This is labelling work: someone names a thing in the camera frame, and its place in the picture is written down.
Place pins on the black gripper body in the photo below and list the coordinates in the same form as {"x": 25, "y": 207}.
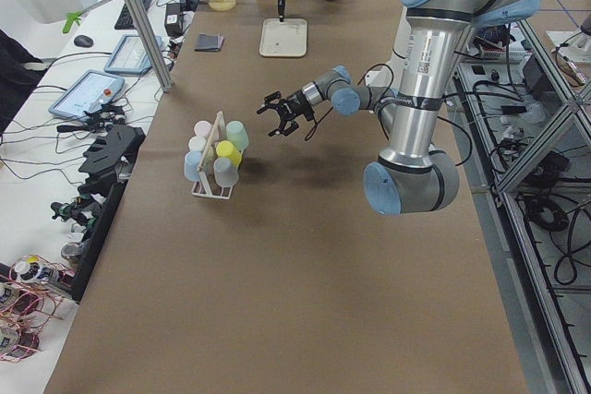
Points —
{"x": 295, "y": 103}

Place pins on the cream rabbit tray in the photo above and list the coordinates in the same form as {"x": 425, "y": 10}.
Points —
{"x": 286, "y": 39}

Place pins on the green plastic cup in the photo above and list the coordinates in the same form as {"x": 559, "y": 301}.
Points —
{"x": 237, "y": 134}

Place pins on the yellow plastic cup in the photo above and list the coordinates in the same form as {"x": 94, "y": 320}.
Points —
{"x": 226, "y": 149}

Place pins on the pink plastic cup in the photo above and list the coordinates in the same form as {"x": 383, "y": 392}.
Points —
{"x": 203, "y": 128}

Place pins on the grey plastic cup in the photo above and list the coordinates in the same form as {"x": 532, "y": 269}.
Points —
{"x": 225, "y": 173}

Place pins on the cream white plastic cup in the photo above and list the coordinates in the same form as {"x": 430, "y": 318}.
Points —
{"x": 200, "y": 144}

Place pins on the blue plastic cup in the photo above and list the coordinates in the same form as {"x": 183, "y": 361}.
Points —
{"x": 191, "y": 162}

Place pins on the folded grey cloth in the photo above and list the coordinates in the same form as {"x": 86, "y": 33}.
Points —
{"x": 209, "y": 42}

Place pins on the blue teach pendant far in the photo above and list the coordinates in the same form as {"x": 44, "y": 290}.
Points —
{"x": 129, "y": 58}

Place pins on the blue teach pendant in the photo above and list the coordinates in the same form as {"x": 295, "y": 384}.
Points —
{"x": 87, "y": 95}
{"x": 129, "y": 58}

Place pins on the blue teach pendant near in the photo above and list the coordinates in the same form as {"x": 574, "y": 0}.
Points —
{"x": 87, "y": 95}

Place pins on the black computer mouse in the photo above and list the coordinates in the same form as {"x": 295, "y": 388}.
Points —
{"x": 83, "y": 41}

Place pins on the white wire cup rack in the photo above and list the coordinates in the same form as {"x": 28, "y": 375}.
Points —
{"x": 207, "y": 186}

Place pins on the aluminium frame post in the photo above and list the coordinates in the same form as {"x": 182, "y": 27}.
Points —
{"x": 145, "y": 31}

